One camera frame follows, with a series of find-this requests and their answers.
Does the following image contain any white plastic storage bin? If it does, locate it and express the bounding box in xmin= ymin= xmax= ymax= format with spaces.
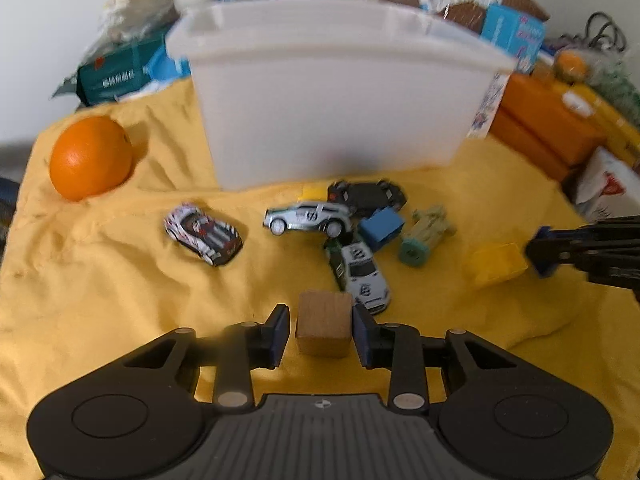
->
xmin=165 ymin=0 xmax=516 ymax=192

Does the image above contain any blue cardboard box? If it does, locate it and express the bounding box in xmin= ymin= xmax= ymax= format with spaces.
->
xmin=481 ymin=4 xmax=547 ymax=76

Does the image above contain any dark blue bag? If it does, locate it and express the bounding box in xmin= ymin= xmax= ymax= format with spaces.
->
xmin=0 ymin=175 xmax=21 ymax=231

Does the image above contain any white diaper package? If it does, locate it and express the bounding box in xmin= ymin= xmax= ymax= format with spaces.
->
xmin=575 ymin=146 xmax=640 ymax=223

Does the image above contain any yellow cloth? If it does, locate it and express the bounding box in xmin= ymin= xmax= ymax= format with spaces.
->
xmin=0 ymin=75 xmax=640 ymax=480

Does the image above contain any orange fruit in net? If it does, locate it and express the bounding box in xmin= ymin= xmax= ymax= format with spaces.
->
xmin=555 ymin=50 xmax=591 ymax=83

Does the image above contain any white racing toy car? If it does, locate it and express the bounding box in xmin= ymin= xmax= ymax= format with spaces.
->
xmin=325 ymin=237 xmax=391 ymax=315

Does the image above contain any orange gift box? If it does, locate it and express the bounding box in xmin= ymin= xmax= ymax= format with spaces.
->
xmin=490 ymin=72 xmax=608 ymax=183

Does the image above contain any yellow box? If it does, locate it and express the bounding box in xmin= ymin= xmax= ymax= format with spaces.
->
xmin=560 ymin=82 xmax=640 ymax=166

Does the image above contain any yellow toy brick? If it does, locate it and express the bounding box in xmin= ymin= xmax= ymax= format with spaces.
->
xmin=465 ymin=242 xmax=530 ymax=286

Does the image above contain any blue toy block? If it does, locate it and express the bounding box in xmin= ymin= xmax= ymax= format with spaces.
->
xmin=359 ymin=208 xmax=406 ymax=251

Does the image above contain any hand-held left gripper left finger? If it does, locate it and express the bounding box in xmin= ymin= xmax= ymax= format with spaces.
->
xmin=120 ymin=304 xmax=292 ymax=408

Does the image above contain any white plastic bag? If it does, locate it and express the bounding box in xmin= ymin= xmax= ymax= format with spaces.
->
xmin=95 ymin=0 xmax=196 ymax=46

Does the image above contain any green plastic packet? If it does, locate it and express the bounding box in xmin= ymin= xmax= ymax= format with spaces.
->
xmin=50 ymin=30 xmax=193 ymax=108

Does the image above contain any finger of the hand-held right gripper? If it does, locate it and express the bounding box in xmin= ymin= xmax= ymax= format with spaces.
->
xmin=525 ymin=215 xmax=640 ymax=279

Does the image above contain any black cable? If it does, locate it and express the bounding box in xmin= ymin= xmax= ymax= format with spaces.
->
xmin=582 ymin=10 xmax=628 ymax=53

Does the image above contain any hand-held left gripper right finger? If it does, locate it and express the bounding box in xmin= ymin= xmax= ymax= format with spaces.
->
xmin=351 ymin=304 xmax=521 ymax=411

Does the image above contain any white green toy car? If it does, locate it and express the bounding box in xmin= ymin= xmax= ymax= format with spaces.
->
xmin=263 ymin=201 xmax=351 ymax=237

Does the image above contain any wooden toy block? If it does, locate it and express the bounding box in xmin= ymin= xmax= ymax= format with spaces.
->
xmin=296 ymin=291 xmax=354 ymax=358

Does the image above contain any white milk carton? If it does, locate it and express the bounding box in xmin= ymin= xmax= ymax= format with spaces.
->
xmin=467 ymin=72 xmax=511 ymax=140

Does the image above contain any white red black toy car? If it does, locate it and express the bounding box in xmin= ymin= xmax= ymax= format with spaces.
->
xmin=164 ymin=203 xmax=244 ymax=267

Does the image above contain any brown woven bag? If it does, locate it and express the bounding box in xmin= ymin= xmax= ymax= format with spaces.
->
xmin=380 ymin=0 xmax=551 ymax=31

